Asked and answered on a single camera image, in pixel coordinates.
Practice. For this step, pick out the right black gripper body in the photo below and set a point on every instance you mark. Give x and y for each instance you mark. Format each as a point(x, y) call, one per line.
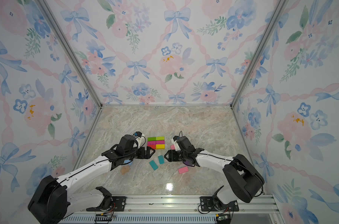
point(177, 155)

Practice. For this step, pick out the frame post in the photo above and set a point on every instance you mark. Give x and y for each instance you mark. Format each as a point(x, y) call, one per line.
point(46, 11)
point(260, 49)

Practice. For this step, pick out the yellow block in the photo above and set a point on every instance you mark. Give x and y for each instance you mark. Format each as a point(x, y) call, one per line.
point(160, 146)

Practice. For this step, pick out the right frame post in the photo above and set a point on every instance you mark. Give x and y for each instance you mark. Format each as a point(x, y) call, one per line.
point(260, 49)

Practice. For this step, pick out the green circuit board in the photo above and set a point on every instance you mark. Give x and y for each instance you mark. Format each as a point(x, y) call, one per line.
point(223, 219)

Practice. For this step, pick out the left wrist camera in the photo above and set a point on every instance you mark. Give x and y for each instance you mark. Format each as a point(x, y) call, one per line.
point(139, 137)

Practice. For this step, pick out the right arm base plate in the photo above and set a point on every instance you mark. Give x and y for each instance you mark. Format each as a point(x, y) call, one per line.
point(207, 204)

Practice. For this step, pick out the light blue block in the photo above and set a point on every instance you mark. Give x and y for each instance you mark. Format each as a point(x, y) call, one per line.
point(128, 162)

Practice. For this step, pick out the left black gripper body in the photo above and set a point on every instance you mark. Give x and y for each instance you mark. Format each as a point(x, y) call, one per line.
point(137, 152)

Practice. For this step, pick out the tan wooden block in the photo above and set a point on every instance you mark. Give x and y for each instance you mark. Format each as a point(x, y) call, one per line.
point(125, 169)

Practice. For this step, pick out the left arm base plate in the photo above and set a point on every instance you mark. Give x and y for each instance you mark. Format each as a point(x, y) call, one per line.
point(117, 203)

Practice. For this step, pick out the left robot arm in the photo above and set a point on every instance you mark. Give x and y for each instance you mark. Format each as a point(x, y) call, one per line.
point(56, 197)

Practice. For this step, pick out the lime green block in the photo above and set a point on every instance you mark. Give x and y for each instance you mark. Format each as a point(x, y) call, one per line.
point(160, 138)

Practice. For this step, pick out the teal rectangular block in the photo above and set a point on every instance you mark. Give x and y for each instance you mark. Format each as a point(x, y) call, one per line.
point(153, 165)

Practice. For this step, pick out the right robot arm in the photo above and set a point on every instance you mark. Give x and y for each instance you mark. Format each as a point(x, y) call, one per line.
point(244, 181)

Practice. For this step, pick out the left frame post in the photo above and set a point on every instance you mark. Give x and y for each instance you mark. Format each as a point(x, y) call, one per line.
point(46, 11)

